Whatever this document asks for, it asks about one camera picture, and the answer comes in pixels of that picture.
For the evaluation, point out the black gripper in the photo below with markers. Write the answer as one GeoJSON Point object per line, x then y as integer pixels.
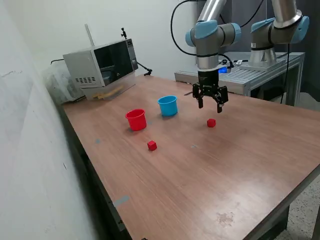
{"type": "Point", "coordinates": [208, 80]}

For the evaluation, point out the red cube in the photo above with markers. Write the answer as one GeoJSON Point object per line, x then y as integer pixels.
{"type": "Point", "coordinates": [211, 123]}
{"type": "Point", "coordinates": [152, 145]}

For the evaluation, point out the thin black strip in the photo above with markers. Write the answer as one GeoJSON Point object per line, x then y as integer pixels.
{"type": "Point", "coordinates": [189, 93]}

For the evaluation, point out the white warning label tag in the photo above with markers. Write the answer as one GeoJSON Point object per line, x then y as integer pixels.
{"type": "Point", "coordinates": [240, 61]}

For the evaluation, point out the blue plastic cup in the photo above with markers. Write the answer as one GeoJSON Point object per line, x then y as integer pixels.
{"type": "Point", "coordinates": [167, 107]}

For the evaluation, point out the aluminium base mounting plate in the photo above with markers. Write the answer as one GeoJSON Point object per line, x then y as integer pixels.
{"type": "Point", "coordinates": [250, 67]}

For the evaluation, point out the white QR sticker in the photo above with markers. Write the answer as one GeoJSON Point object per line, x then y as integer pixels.
{"type": "Point", "coordinates": [254, 45]}

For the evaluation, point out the red plastic cup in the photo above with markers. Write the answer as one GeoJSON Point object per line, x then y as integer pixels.
{"type": "Point", "coordinates": [136, 122]}

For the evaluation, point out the dark grey curtain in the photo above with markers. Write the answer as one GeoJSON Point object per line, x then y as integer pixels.
{"type": "Point", "coordinates": [312, 75]}

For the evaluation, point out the silver microwave oven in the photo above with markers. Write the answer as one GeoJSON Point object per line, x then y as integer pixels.
{"type": "Point", "coordinates": [80, 67]}

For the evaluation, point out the thin metal rod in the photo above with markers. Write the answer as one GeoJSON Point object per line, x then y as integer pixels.
{"type": "Point", "coordinates": [89, 35]}

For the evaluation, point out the grey tape strip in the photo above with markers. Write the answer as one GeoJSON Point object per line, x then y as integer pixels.
{"type": "Point", "coordinates": [121, 201]}

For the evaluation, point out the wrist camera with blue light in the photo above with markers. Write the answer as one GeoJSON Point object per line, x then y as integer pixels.
{"type": "Point", "coordinates": [223, 70]}

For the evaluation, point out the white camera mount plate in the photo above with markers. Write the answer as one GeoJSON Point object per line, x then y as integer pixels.
{"type": "Point", "coordinates": [221, 65]}

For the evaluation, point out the aluminium slatted robot pedestal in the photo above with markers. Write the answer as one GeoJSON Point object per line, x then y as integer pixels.
{"type": "Point", "coordinates": [240, 75]}

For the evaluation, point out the black camera mount stud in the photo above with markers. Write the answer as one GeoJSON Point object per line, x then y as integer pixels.
{"type": "Point", "coordinates": [123, 33]}

